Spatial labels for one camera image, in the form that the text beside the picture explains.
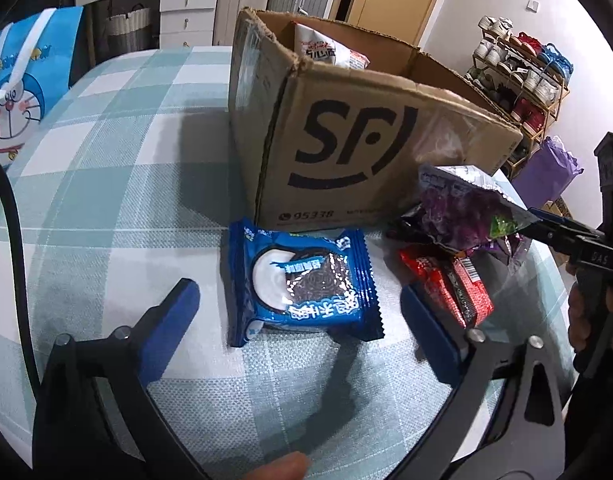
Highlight purple silver snack bag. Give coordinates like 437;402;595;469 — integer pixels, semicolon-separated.
417;164;542;273

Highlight rows of sneakers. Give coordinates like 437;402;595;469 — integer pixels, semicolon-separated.
469;16;573;133

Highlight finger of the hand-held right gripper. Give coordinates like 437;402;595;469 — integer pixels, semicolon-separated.
517;224;582;263
529;207;602;236

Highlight black cable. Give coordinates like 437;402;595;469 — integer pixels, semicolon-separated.
0;152;42;396

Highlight white red noodle snack bag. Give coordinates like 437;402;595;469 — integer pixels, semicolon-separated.
292;22;371;70

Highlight blue cookie packet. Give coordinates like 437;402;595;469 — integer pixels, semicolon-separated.
228;217;384;348

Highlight woven basket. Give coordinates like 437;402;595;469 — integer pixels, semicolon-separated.
104;4;152;51

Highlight checked tablecloth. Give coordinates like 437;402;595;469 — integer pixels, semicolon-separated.
0;45;577;480

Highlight small brown cardboard box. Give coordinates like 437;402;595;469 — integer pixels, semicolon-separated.
543;197;572;218

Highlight red snack bar packet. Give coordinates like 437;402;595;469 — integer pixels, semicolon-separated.
399;244;495;330

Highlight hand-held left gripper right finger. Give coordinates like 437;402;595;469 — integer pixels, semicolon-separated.
399;282;569;480

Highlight blue cartoon gift bag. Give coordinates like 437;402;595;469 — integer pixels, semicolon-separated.
0;6;84;168

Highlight wooden shoe rack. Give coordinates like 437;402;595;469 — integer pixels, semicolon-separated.
465;15;573;176

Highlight dark snack packet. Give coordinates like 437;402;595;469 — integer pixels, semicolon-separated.
385;212;437;243

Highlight white drawer cabinet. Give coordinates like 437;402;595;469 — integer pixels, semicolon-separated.
75;0;220;48

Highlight person's left hand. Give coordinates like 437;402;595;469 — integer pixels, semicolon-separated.
226;452;309;480

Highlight purple paper bag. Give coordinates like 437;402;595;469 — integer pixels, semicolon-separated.
511;136;584;211

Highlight person's right forearm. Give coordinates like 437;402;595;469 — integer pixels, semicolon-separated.
561;360;613;480

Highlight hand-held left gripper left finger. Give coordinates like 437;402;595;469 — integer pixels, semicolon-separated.
34;278;207;480

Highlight person's right hand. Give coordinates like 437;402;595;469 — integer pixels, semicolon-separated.
566;280;596;363

